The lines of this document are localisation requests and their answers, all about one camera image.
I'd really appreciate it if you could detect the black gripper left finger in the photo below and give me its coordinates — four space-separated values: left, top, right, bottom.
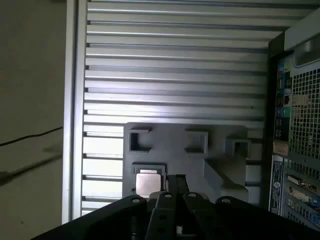
31 174 179 240

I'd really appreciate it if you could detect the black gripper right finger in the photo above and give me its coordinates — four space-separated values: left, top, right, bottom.
176 174 320 240

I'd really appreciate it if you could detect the silver square CPU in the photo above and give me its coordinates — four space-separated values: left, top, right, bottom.
134 169 167 201

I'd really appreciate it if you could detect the grey plastic parts rack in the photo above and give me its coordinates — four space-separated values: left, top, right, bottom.
121 121 251 209

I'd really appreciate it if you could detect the black open PC case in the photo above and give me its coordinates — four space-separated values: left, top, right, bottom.
259 4 320 232

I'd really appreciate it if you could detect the thin black floor cable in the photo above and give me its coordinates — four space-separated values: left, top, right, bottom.
0 126 64 147

